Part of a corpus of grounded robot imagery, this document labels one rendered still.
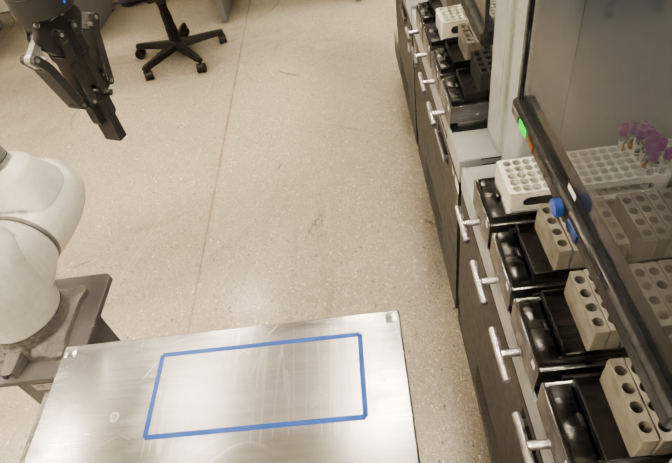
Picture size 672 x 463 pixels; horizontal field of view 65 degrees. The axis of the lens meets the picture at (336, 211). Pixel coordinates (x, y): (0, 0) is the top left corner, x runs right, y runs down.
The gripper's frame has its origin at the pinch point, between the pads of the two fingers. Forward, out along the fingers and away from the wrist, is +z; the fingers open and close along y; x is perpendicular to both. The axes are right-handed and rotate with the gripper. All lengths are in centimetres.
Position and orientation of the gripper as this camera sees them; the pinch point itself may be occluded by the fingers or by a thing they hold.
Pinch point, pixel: (106, 118)
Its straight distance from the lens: 85.6
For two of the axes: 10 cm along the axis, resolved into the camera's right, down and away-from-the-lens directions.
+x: 9.3, 1.5, -3.4
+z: 1.4, 7.0, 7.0
